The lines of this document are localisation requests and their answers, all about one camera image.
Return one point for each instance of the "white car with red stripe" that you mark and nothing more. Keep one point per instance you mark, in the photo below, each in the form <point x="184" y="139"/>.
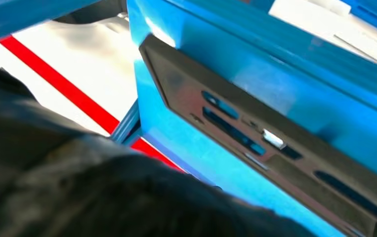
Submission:
<point x="86" y="59"/>

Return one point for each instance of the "blue metal shelf rack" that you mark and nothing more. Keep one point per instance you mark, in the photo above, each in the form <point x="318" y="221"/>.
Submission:
<point x="273" y="65"/>

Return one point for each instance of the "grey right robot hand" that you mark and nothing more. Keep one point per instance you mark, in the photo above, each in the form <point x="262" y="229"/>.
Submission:
<point x="60" y="183"/>

